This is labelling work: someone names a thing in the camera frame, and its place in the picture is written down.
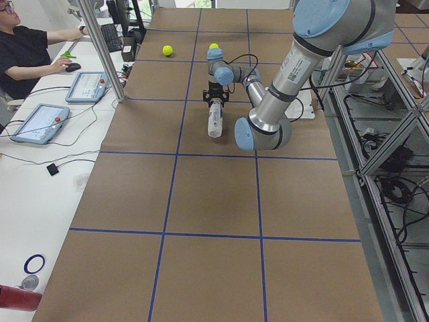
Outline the upper blue teach pendant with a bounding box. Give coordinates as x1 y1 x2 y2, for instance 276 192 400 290
65 71 109 103

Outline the green plastic clamp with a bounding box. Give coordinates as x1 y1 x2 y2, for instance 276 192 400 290
61 51 76 58

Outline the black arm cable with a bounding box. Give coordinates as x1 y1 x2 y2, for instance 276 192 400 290
224 53 259 95

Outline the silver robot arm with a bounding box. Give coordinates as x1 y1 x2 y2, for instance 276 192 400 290
207 1 396 151

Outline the blue teach pendant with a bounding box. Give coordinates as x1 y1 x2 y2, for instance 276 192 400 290
65 71 109 103
10 103 70 145

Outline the lower blue teach pendant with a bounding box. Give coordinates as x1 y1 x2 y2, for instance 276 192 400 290
10 103 70 145

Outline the small black square device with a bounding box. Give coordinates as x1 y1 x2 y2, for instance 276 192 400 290
46 163 59 176

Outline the person in black shirt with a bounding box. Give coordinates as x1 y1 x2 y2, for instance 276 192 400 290
1 1 89 100

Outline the yellow tennis ball near edge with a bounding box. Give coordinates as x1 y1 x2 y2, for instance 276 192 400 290
162 45 174 57

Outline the aluminium frame post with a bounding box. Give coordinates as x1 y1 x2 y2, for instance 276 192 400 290
76 0 127 103

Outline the blue tape ring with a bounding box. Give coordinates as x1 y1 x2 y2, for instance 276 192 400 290
23 254 46 274

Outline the black keyboard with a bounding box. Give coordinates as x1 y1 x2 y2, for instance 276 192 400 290
100 23 123 52

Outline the red cylinder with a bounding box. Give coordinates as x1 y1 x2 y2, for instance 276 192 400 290
1 285 42 311

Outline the white tennis ball can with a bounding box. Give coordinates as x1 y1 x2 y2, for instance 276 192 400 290
208 101 223 138

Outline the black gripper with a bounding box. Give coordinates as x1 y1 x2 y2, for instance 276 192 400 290
202 88 230 114

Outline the black computer mouse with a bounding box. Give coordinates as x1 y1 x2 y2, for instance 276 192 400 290
65 63 81 72

